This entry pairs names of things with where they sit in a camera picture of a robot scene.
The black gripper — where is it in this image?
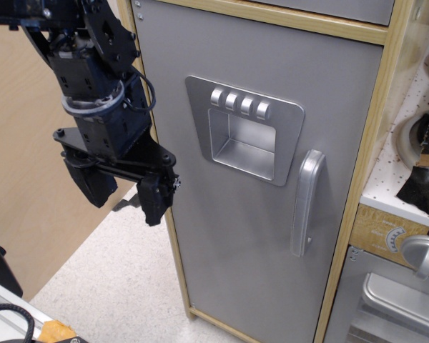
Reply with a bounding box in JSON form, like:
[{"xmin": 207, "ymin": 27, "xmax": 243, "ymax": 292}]
[{"xmin": 53, "ymin": 106, "xmax": 178, "ymax": 227}]

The silver oven door handle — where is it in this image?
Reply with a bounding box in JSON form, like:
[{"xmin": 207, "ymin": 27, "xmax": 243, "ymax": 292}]
[{"xmin": 362, "ymin": 273, "xmax": 429, "ymax": 331}]

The silver oven knob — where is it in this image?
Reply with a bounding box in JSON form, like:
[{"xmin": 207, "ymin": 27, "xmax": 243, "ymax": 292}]
[{"xmin": 400, "ymin": 235, "xmax": 429, "ymax": 280}]

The black braided cable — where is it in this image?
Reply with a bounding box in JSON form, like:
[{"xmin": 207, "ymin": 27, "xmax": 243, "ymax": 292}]
[{"xmin": 0, "ymin": 303, "xmax": 36, "ymax": 343}]

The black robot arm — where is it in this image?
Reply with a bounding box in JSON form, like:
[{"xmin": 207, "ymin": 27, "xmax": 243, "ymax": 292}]
[{"xmin": 0, "ymin": 1, "xmax": 179, "ymax": 226}]

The silver freezer door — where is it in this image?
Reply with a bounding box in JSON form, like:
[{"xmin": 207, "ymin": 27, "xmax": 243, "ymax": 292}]
[{"xmin": 258, "ymin": 0, "xmax": 395, "ymax": 26}]

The black tape on floor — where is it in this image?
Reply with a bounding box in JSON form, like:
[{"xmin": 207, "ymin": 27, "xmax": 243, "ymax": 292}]
[{"xmin": 112, "ymin": 197, "xmax": 141, "ymax": 212}]

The aluminium frame rail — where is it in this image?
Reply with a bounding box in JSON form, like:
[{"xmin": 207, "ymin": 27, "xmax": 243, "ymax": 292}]
[{"xmin": 0, "ymin": 285, "xmax": 52, "ymax": 342}]

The plywood board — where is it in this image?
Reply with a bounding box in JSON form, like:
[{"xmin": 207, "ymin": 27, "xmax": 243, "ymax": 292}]
[{"xmin": 0, "ymin": 26, "xmax": 132, "ymax": 300}]

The silver oven door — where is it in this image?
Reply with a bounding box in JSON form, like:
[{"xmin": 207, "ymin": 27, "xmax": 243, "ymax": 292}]
[{"xmin": 324, "ymin": 247, "xmax": 429, "ymax": 342}]

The silver fridge door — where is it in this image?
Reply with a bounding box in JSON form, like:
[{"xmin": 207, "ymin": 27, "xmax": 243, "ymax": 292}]
[{"xmin": 137, "ymin": 1, "xmax": 383, "ymax": 342}]

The silver ice dispenser panel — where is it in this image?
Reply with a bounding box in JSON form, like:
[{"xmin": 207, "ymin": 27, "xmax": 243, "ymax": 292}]
[{"xmin": 185, "ymin": 76, "xmax": 305, "ymax": 187}]

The silver fridge door handle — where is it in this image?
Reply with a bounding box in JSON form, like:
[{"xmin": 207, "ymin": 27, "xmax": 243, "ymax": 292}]
[{"xmin": 290, "ymin": 149, "xmax": 325, "ymax": 257}]

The wooden toy kitchen cabinet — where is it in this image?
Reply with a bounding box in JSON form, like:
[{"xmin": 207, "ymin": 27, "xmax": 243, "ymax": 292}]
[{"xmin": 117, "ymin": 1, "xmax": 429, "ymax": 342}]

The orange tape piece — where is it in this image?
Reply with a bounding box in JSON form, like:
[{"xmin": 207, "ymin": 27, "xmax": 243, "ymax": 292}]
[{"xmin": 38, "ymin": 320, "xmax": 77, "ymax": 342}]

